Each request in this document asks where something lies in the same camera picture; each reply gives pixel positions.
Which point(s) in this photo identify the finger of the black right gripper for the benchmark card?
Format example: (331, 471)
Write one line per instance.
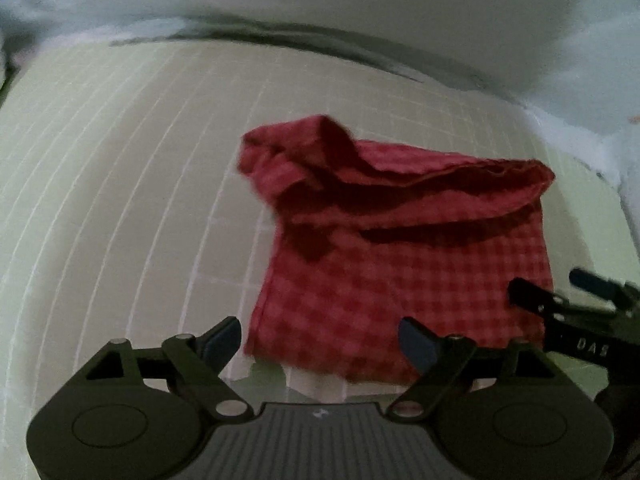
(551, 306)
(604, 288)

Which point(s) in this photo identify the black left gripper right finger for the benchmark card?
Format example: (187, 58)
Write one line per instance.
(459, 377)

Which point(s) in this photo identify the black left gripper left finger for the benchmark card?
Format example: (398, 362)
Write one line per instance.
(190, 365)

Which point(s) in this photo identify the red checkered cloth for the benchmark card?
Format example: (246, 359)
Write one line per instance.
(368, 233)

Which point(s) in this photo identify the green grid bed sheet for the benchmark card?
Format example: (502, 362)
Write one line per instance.
(123, 215)

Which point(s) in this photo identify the light carrot print quilt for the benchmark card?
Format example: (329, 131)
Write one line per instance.
(577, 60)

